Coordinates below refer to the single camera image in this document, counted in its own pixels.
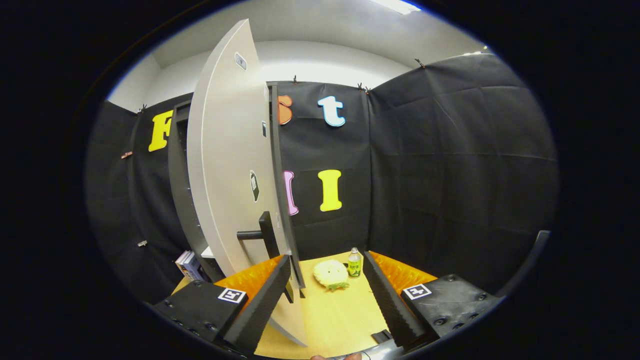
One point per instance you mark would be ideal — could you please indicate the stack of books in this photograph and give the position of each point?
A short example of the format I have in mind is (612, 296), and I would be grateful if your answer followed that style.
(189, 265)

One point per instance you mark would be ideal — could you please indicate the green drink bottle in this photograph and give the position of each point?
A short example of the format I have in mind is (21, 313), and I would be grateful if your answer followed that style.
(354, 267)

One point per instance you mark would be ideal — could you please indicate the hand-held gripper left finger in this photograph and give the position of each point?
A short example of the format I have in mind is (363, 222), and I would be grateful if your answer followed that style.
(262, 307)

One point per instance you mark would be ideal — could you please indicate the small ceiling light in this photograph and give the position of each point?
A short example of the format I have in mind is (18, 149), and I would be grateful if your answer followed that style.
(483, 49)

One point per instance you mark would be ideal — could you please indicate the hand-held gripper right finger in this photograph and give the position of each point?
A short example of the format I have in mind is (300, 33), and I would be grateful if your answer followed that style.
(390, 305)

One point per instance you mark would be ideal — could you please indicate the small black object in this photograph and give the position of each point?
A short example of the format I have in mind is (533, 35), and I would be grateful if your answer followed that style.
(382, 336)

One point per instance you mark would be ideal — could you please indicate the long ceiling light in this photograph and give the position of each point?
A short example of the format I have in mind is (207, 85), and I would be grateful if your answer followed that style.
(400, 6)

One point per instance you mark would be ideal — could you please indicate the black backdrop cloth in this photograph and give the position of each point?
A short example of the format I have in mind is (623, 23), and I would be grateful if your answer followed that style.
(450, 175)

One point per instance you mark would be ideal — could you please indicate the pale yellow plush toy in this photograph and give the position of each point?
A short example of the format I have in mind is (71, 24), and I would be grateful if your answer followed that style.
(331, 274)

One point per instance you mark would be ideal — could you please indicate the dark grey shoe cabinet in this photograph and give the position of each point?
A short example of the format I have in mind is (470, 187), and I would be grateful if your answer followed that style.
(180, 190)

